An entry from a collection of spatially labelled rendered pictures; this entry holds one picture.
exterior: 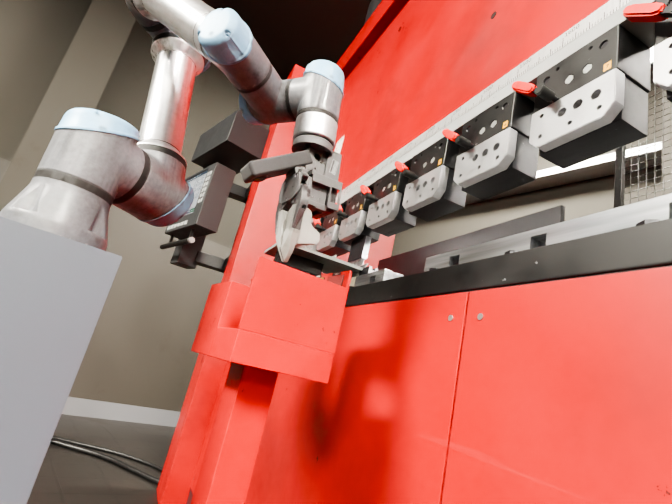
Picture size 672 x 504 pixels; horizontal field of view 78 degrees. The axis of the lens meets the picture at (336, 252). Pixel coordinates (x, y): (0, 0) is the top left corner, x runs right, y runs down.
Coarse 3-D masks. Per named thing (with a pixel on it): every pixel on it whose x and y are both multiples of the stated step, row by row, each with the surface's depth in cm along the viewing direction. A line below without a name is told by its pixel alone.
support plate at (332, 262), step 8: (272, 248) 124; (296, 248) 118; (304, 248) 118; (304, 256) 124; (312, 256) 122; (320, 256) 120; (328, 256) 121; (328, 264) 127; (336, 264) 125; (344, 264) 123; (352, 264) 124; (328, 272) 137; (352, 272) 130
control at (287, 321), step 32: (224, 288) 68; (256, 288) 58; (288, 288) 61; (320, 288) 64; (224, 320) 65; (256, 320) 58; (288, 320) 60; (320, 320) 63; (224, 352) 58; (256, 352) 57; (288, 352) 60; (320, 352) 63
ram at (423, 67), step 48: (432, 0) 137; (480, 0) 108; (528, 0) 88; (576, 0) 75; (384, 48) 167; (432, 48) 125; (480, 48) 100; (528, 48) 83; (576, 48) 71; (384, 96) 149; (432, 96) 115; (528, 96) 83; (384, 144) 135
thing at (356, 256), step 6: (360, 240) 135; (366, 240) 132; (354, 246) 138; (360, 246) 134; (366, 246) 132; (354, 252) 136; (360, 252) 132; (366, 252) 131; (348, 258) 139; (354, 258) 135; (360, 258) 131; (366, 258) 131; (354, 264) 135; (360, 264) 131
